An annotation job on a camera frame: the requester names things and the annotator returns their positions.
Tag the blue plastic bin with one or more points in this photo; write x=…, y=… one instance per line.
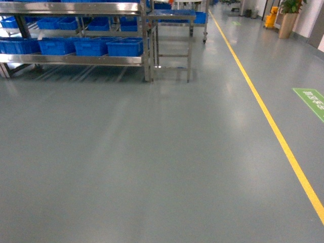
x=57, y=46
x=125, y=47
x=93, y=46
x=21, y=46

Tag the steel shelf rack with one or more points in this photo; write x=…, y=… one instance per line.
x=76, y=19

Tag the small steel table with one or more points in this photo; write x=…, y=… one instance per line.
x=154, y=55

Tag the steel wheeled cart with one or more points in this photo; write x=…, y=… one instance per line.
x=201, y=9

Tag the yellow mop bucket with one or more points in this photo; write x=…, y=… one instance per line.
x=270, y=19

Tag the green floor sign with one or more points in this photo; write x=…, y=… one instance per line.
x=313, y=99

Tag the gold planter with plant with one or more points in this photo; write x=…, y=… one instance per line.
x=290, y=10

